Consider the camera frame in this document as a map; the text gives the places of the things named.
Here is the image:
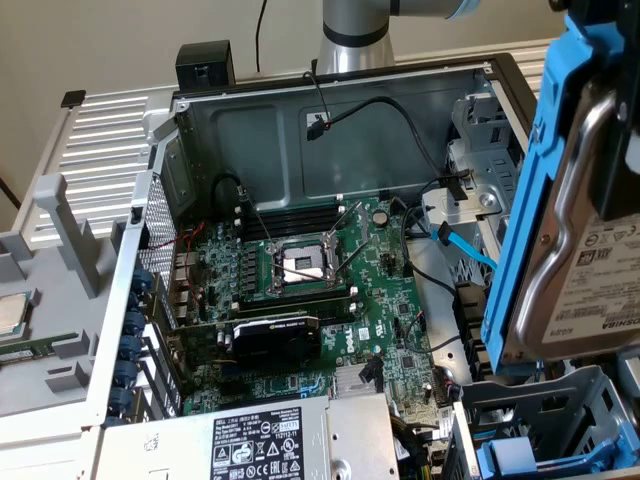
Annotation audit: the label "black plastic ribbed shroud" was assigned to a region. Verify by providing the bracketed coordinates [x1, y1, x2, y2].
[452, 281, 496, 387]

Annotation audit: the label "grey parts rack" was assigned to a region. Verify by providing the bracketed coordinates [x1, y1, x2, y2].
[0, 172, 130, 419]

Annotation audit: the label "black graphics card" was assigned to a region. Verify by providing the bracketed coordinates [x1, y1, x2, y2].
[167, 313, 324, 375]

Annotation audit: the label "green motherboard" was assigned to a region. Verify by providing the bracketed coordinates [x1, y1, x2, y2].
[169, 193, 456, 436]

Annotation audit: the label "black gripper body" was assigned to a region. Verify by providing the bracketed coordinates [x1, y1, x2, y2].
[569, 0, 640, 39]

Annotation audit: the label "black flat strap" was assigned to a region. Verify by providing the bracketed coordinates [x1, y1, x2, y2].
[438, 168, 475, 202]

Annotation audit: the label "silver chipset heatsink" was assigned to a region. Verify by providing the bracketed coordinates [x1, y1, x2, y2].
[333, 367, 387, 399]

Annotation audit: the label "silver CPU chip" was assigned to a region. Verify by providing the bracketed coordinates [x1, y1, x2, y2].
[0, 291, 35, 337]

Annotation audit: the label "dark brown thin cable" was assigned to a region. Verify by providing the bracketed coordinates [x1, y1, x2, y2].
[0, 174, 22, 211]

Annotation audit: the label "black plastic box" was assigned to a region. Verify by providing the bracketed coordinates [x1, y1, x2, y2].
[175, 42, 237, 94]

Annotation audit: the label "black wire loop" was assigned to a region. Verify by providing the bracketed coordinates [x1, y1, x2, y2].
[211, 172, 251, 202]

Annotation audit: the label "thin red wire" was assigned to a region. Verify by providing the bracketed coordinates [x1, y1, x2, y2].
[149, 221, 207, 281]

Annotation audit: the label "yellow black supply wires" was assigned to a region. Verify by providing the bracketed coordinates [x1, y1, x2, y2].
[388, 409, 454, 480]

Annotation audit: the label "black looped board wire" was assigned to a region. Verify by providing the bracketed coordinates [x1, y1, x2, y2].
[399, 197, 436, 241]

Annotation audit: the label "black disk power wire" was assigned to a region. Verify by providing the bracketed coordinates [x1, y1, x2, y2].
[304, 97, 459, 189]

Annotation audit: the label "silver rear port block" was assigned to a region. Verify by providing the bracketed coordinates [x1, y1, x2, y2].
[171, 249, 197, 327]

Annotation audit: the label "black curved case wire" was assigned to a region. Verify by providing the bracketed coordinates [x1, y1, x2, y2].
[407, 249, 459, 299]

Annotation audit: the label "metal socket cover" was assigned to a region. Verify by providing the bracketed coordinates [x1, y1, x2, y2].
[324, 199, 372, 251]

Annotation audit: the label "open silver PC case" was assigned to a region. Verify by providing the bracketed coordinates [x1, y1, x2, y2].
[79, 52, 640, 480]

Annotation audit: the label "silver metal drive cage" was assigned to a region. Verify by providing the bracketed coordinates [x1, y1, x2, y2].
[419, 92, 532, 274]

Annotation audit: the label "silver power supply unit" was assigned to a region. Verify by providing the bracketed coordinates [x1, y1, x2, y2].
[99, 392, 401, 480]

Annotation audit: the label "blue disk carrier tab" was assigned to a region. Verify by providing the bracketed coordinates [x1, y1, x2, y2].
[474, 433, 540, 480]

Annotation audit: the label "black RAM slot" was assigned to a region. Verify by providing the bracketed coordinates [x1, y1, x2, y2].
[235, 285, 357, 304]
[244, 214, 346, 233]
[244, 200, 346, 219]
[319, 310, 357, 329]
[244, 207, 346, 226]
[244, 221, 346, 240]
[314, 302, 357, 321]

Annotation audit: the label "thin black hanging cable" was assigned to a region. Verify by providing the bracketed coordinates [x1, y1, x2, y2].
[255, 0, 269, 75]

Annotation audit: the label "thin black board wire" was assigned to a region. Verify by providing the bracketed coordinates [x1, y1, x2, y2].
[402, 310, 464, 354]

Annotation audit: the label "thin metal locking lever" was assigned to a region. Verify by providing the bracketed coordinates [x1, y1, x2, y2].
[238, 187, 275, 250]
[279, 266, 327, 282]

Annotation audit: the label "green RAM stick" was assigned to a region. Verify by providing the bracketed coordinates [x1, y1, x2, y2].
[0, 332, 81, 369]

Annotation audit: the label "hard disk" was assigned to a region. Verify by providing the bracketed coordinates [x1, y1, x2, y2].
[479, 13, 640, 377]

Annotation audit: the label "blue SATA wire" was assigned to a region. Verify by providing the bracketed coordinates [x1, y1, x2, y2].
[435, 222, 500, 271]

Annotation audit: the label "thin black hanger wire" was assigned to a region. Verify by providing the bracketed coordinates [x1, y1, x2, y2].
[302, 69, 332, 129]

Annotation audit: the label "CPU socket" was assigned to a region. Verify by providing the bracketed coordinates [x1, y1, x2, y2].
[264, 232, 351, 301]

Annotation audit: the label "silver metal disk bay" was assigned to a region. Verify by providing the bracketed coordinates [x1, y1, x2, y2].
[443, 363, 640, 480]

